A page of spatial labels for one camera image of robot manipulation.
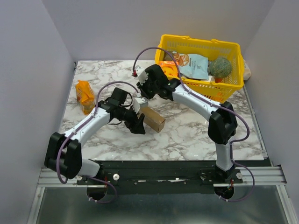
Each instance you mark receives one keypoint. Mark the orange snack bag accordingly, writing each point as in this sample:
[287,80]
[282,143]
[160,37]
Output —
[85,96]

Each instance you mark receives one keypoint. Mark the orange snack box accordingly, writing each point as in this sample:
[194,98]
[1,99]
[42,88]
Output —
[169,68]

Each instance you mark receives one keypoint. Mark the yellow plastic shopping basket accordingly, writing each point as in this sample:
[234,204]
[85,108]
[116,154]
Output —
[211,49]

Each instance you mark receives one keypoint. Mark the light blue snack pouch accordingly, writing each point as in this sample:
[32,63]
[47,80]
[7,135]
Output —
[193,66]

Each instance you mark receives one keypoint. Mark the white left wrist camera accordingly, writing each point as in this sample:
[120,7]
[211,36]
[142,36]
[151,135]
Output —
[138,103]

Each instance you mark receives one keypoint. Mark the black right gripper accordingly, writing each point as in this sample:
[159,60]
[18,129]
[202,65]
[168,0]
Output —
[146,85]

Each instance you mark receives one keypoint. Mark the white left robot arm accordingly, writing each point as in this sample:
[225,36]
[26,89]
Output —
[64,154]

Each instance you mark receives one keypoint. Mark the white bag behind basket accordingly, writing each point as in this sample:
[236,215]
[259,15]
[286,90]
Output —
[246,72]

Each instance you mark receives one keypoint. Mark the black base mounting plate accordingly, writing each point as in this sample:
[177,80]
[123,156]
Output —
[167,177]

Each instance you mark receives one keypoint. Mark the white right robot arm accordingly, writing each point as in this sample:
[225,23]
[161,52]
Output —
[222,122]

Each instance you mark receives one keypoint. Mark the dark brown packet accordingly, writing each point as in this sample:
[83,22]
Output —
[168,56]

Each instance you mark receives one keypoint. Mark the green round melon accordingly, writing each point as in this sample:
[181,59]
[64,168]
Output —
[220,67]

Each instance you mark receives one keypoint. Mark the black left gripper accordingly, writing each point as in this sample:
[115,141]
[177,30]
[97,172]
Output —
[138,128]

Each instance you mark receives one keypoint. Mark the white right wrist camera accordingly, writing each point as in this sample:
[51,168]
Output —
[141,74]

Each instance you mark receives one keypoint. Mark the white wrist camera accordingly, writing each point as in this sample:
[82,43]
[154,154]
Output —
[138,103]
[141,74]

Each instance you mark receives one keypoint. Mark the brown cardboard express box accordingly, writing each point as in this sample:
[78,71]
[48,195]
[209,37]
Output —
[151,118]

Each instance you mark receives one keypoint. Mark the aluminium extrusion rail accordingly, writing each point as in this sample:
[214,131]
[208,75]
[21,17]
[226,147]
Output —
[264,176]

